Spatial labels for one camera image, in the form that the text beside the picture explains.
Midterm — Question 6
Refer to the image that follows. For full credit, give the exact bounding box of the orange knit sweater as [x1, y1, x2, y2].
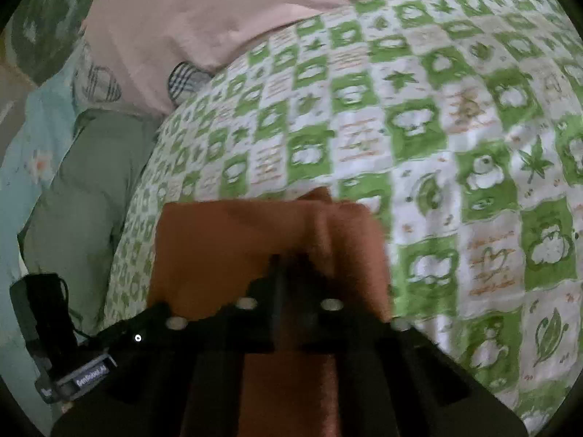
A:
[148, 186, 395, 437]

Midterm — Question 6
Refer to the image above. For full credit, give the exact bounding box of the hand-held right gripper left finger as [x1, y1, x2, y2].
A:
[50, 255, 282, 437]

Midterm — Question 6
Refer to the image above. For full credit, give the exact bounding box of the light blue floral cloth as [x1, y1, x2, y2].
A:
[0, 0, 112, 424]

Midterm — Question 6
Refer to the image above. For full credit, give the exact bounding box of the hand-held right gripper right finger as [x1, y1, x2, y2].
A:
[281, 255, 530, 437]

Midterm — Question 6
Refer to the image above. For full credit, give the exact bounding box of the grey-green pillow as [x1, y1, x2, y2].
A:
[20, 109, 170, 334]

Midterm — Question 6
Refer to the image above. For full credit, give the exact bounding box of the green checked bedsheet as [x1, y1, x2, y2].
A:
[102, 0, 583, 433]

